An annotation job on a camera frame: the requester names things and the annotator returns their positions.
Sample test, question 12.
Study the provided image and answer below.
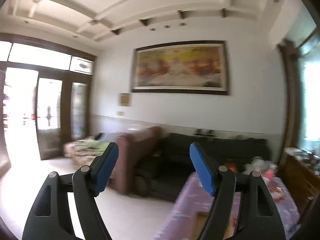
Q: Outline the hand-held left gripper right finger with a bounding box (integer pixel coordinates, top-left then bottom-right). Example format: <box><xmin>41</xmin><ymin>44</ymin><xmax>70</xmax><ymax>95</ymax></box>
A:
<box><xmin>189</xmin><ymin>142</ymin><xmax>286</xmax><ymax>240</ymax></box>

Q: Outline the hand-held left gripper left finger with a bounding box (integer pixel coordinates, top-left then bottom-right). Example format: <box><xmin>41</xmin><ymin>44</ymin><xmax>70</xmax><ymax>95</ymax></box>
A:
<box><xmin>22</xmin><ymin>142</ymin><xmax>119</xmax><ymax>240</ymax></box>

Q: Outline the cardboard box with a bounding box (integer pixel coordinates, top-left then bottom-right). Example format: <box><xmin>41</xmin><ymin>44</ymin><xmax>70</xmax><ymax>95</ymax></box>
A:
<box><xmin>195</xmin><ymin>211</ymin><xmax>209</xmax><ymax>232</ymax></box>

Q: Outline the black sofa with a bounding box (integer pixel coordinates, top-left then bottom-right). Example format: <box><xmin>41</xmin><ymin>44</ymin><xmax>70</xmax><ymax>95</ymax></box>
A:
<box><xmin>132</xmin><ymin>132</ymin><xmax>272</xmax><ymax>202</ymax></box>

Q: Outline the floral bedding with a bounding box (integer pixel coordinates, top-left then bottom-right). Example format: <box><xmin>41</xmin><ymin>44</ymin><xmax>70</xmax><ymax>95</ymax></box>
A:
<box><xmin>63</xmin><ymin>140</ymin><xmax>118</xmax><ymax>167</ymax></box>

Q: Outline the brown armchair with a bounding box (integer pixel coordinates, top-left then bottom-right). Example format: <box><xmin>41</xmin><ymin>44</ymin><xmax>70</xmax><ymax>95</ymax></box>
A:
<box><xmin>110</xmin><ymin>126</ymin><xmax>163</xmax><ymax>197</ymax></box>

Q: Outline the purple floral tablecloth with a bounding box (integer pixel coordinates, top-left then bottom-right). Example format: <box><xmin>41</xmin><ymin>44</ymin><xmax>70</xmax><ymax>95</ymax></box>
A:
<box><xmin>154</xmin><ymin>172</ymin><xmax>300</xmax><ymax>240</ymax></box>

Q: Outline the white plastic bag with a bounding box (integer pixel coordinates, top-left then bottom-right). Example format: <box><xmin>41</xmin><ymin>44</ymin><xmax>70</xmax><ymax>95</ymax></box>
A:
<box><xmin>244</xmin><ymin>156</ymin><xmax>265</xmax><ymax>174</ymax></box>

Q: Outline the brown framed glass door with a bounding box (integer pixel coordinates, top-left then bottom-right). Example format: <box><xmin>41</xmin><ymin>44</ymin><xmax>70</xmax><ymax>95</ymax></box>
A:
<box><xmin>0</xmin><ymin>34</ymin><xmax>97</xmax><ymax>170</ymax></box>

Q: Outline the wooden cabinet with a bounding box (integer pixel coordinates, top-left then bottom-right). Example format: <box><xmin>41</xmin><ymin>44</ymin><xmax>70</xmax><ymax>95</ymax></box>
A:
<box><xmin>277</xmin><ymin>147</ymin><xmax>320</xmax><ymax>220</ymax></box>

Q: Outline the framed landscape painting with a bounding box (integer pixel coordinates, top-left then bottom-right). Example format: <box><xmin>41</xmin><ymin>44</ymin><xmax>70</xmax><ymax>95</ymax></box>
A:
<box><xmin>131</xmin><ymin>40</ymin><xmax>229</xmax><ymax>96</ymax></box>

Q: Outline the dark assorted clutter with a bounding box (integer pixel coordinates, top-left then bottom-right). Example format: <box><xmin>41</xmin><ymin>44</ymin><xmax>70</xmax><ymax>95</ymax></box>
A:
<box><xmin>285</xmin><ymin>147</ymin><xmax>320</xmax><ymax>175</ymax></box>

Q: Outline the brown framed window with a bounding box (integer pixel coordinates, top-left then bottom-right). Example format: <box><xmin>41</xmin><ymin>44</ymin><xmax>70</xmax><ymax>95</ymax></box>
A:
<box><xmin>278</xmin><ymin>29</ymin><xmax>320</xmax><ymax>155</ymax></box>

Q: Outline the small wall calendar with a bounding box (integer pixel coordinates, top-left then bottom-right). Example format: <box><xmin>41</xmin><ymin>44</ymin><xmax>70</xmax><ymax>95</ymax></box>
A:
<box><xmin>119</xmin><ymin>93</ymin><xmax>132</xmax><ymax>107</ymax></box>

